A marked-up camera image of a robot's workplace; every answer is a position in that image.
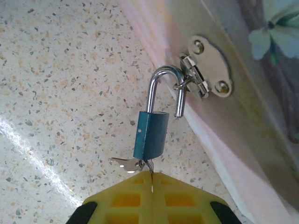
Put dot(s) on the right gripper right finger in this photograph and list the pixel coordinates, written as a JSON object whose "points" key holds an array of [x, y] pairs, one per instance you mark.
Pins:
{"points": [[182, 200]]}

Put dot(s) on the small blue padlock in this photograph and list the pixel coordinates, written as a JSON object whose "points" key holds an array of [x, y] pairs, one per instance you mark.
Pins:
{"points": [[151, 135]]}

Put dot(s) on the spare silver key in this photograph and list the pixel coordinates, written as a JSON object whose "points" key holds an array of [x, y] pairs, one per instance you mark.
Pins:
{"points": [[126, 164]]}

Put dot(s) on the silver metal hasp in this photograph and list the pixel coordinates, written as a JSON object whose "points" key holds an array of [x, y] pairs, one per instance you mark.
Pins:
{"points": [[215, 67]]}

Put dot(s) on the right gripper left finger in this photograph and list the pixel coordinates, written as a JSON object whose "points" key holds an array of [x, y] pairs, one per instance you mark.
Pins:
{"points": [[126, 198]]}

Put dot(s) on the pink book-shaped storage box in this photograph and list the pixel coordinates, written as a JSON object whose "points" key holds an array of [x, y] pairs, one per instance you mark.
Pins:
{"points": [[245, 121]]}

